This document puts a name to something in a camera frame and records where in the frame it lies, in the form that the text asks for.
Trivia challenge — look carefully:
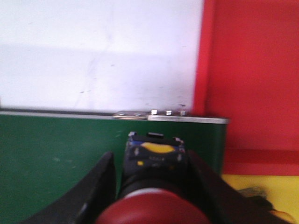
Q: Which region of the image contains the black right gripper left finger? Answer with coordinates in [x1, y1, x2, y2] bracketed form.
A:
[20, 152, 116, 224]

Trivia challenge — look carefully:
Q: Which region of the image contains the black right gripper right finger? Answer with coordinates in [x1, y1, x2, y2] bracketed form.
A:
[186, 150, 296, 224]

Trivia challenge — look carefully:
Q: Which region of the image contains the yellow plastic tray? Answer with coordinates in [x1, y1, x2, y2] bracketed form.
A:
[222, 175, 299, 223]

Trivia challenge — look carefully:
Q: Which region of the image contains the green conveyor belt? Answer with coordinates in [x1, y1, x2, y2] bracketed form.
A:
[0, 115, 227, 224]

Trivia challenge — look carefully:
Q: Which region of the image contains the red plastic tray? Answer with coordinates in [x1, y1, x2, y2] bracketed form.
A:
[193, 0, 299, 175]

